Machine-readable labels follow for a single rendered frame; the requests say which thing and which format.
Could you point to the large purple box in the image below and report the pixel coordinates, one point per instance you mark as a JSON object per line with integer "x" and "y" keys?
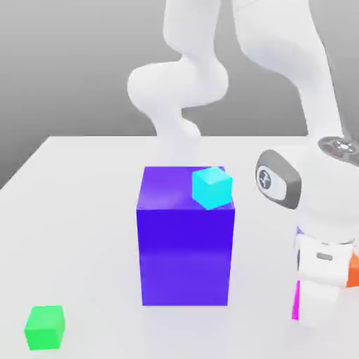
{"x": 182, "y": 252}

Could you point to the small green cube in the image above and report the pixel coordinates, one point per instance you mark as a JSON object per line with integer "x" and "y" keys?
{"x": 45, "y": 328}

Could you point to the small cyan cube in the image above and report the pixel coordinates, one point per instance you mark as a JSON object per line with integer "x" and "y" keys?
{"x": 211, "y": 188}

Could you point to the small magenta cube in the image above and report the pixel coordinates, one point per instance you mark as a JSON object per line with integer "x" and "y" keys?
{"x": 296, "y": 303}

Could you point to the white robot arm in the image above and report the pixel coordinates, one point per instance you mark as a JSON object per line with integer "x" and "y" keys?
{"x": 182, "y": 84}

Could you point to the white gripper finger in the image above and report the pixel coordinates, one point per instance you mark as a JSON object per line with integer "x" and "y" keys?
{"x": 318, "y": 305}

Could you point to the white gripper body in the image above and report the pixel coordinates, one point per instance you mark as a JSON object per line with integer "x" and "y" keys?
{"x": 322, "y": 270}

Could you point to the small orange cube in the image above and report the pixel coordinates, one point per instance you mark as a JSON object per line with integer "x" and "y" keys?
{"x": 354, "y": 273}

